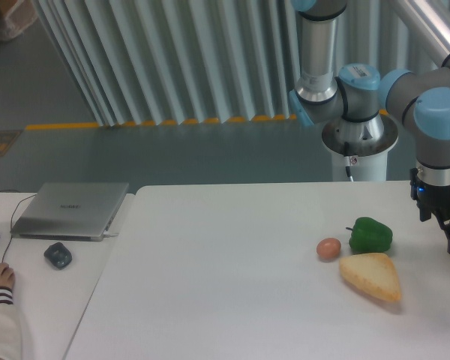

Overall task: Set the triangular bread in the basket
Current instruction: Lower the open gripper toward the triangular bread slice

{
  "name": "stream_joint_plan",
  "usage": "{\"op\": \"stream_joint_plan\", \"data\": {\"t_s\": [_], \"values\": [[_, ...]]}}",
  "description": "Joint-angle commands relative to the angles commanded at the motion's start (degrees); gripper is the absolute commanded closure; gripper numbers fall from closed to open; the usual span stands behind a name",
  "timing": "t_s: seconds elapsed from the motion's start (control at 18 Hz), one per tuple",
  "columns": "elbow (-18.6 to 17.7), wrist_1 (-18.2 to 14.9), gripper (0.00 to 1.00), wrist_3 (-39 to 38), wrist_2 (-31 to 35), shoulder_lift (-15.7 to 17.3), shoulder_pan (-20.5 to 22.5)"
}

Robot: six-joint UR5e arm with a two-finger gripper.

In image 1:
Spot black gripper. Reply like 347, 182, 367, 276
410, 168, 450, 254

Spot triangular toasted bread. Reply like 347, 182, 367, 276
339, 253, 402, 302

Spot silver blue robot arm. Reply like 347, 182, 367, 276
289, 1, 450, 253

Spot cream sleeve forearm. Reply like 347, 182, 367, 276
0, 286, 22, 359

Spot person's hand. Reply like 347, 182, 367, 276
0, 262, 16, 290

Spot green bell pepper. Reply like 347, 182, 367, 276
349, 217, 393, 253

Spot brown egg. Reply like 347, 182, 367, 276
316, 238, 341, 260

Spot silver closed laptop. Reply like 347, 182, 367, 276
10, 182, 129, 242

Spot dark grey round device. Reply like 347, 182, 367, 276
43, 242, 73, 270

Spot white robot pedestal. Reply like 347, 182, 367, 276
322, 115, 398, 182

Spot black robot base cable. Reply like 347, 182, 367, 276
343, 140, 355, 183

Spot black mouse cable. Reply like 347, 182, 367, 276
1, 193, 37, 265

